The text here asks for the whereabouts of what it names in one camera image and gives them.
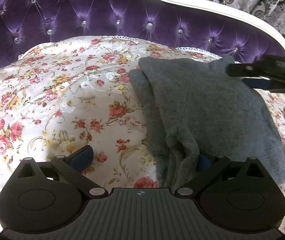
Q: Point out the floral bed cover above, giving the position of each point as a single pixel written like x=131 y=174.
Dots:
x=61 y=96

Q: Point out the purple tufted headboard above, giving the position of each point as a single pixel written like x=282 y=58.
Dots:
x=210 y=26

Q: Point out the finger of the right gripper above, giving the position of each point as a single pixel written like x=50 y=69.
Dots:
x=241 y=70
x=257 y=83

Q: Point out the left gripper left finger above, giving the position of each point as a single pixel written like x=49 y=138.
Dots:
x=70 y=170

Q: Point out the grey argyle sweater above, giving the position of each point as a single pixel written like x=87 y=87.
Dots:
x=193 y=108

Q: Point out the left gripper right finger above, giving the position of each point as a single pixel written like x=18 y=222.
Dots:
x=207 y=170

